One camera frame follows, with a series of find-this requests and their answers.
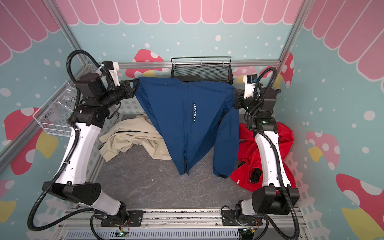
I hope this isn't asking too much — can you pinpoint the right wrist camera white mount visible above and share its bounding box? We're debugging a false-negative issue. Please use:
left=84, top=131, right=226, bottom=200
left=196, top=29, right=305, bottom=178
left=243, top=74, right=258, bottom=99

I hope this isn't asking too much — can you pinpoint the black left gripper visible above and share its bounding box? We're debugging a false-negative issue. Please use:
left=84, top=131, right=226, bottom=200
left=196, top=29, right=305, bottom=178
left=97, top=78, right=140, bottom=109

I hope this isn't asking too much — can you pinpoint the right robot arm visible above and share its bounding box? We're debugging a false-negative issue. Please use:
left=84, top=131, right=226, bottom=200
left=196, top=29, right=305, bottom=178
left=238, top=84, right=300, bottom=224

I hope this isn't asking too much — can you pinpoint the right black corrugated cable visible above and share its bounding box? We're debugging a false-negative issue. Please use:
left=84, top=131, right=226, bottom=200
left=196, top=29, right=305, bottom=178
left=245, top=66, right=301, bottom=240

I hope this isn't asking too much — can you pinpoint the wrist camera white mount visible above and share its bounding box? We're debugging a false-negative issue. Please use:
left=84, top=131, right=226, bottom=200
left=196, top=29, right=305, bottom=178
left=243, top=74, right=258, bottom=99
left=102, top=61, right=120, bottom=89

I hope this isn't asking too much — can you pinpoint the navy blue jacket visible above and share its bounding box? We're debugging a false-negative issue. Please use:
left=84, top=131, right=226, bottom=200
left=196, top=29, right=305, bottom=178
left=135, top=77, right=239, bottom=179

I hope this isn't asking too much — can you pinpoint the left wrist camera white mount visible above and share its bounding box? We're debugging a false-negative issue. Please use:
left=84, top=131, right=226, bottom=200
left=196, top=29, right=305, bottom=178
left=102, top=61, right=120, bottom=89

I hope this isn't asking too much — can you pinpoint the cream beige jacket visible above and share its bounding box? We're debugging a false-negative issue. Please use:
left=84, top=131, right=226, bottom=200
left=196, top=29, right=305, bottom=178
left=99, top=115, right=172, bottom=162

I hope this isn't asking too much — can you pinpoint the clear wire basket with bags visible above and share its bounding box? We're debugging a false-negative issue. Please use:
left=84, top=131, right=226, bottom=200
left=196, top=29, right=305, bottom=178
left=33, top=82, right=77, bottom=137

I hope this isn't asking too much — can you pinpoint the left black corrugated cable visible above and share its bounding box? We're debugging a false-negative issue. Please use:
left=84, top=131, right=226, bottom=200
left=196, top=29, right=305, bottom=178
left=26, top=49, right=116, bottom=240

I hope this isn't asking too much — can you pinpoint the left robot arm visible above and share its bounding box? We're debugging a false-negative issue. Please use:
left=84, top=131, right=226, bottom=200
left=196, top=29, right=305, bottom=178
left=42, top=73, right=137, bottom=226

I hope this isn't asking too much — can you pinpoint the black corrugated cable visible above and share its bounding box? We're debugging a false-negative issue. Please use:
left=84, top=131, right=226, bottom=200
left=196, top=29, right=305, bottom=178
left=26, top=49, right=116, bottom=240
left=245, top=66, right=301, bottom=240

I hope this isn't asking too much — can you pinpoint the black wire mesh basket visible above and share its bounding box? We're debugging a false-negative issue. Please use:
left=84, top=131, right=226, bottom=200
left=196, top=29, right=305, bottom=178
left=171, top=57, right=234, bottom=85

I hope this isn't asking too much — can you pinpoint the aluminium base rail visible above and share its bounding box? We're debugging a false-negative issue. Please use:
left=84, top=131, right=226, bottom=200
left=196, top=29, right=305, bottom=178
left=53, top=208, right=307, bottom=240

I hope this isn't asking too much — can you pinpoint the red jacket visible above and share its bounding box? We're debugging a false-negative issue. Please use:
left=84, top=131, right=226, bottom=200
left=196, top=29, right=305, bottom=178
left=231, top=123, right=297, bottom=192

